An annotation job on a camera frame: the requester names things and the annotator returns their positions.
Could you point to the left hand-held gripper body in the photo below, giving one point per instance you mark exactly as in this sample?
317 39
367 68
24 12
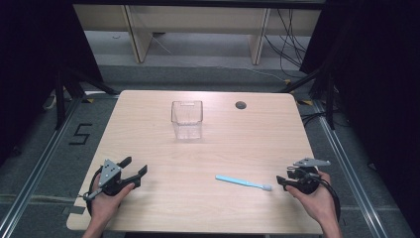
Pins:
109 172

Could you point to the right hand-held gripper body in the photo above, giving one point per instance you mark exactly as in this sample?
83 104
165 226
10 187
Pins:
305 180

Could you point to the light blue toothbrush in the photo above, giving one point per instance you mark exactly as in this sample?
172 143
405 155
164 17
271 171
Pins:
241 182

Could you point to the clear plastic container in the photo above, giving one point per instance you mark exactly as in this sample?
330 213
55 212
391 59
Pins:
192 114

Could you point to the person's right hand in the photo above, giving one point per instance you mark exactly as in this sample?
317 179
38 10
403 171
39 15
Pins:
318 205

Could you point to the person's left hand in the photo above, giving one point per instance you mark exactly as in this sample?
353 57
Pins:
105 206

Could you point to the grey tape strip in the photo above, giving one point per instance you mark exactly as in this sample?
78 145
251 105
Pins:
74 210

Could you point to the yellow tape piece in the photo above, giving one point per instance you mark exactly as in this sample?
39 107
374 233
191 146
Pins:
287 81
305 102
90 100

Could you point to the black metal stand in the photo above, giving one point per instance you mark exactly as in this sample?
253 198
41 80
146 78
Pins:
60 99
330 99

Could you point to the dark round table grommet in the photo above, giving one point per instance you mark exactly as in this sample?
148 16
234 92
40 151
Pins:
240 105

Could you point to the black curtain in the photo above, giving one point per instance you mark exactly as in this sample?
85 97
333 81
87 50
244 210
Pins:
29 66
379 82

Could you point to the black metal crossbar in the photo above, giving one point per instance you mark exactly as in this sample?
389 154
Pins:
198 3

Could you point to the aluminium floor rail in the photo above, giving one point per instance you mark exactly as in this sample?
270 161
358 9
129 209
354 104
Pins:
350 172
43 158

